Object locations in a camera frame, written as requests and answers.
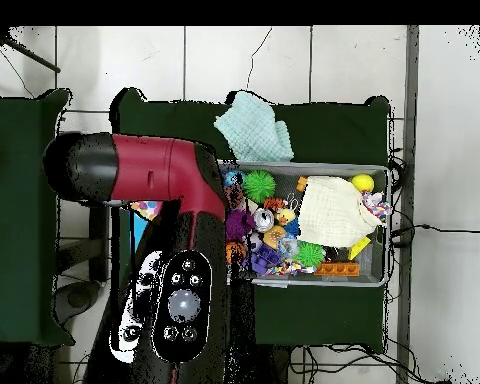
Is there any mint green knitted cloth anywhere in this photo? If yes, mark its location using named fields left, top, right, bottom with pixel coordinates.
left=214, top=90, right=296, bottom=164

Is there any colourful polka dot cloth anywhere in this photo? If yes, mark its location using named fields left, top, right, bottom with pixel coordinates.
left=130, top=199, right=166, bottom=222

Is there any wooden box with three holes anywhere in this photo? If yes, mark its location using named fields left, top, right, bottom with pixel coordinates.
left=127, top=209, right=152, bottom=269

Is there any purple spiky ball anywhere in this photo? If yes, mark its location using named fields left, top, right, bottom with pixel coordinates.
left=226, top=209, right=257, bottom=241

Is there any green spiky ball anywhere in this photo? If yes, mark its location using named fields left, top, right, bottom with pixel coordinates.
left=295, top=242, right=324, bottom=268
left=244, top=169, right=277, bottom=204

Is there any blue globe ball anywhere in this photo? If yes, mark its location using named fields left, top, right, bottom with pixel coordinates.
left=224, top=169, right=246, bottom=189

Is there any cream knitted cloth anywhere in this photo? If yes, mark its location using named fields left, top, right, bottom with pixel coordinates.
left=297, top=175, right=381, bottom=249

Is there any orange plastic tray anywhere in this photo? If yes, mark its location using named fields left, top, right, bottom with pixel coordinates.
left=315, top=262, right=361, bottom=278

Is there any plain yellow ball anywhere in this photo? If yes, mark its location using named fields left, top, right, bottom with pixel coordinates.
left=351, top=173, right=376, bottom=193

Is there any green cloth side table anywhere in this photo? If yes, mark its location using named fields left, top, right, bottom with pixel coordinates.
left=0, top=89, right=73, bottom=347

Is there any shallow wire mesh bin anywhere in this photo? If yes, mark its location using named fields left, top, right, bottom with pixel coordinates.
left=222, top=162, right=389, bottom=287

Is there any black cable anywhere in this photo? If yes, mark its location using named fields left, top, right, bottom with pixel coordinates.
left=391, top=222, right=480, bottom=238

